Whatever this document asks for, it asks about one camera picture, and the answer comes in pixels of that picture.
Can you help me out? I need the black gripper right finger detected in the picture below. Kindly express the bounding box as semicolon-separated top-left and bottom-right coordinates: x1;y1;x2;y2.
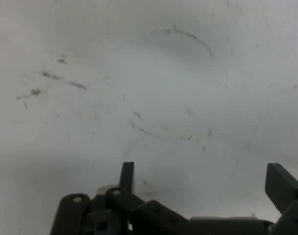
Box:
264;163;298;235

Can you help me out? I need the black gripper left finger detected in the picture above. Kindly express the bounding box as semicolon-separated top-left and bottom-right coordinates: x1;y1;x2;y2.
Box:
49;161;203;235

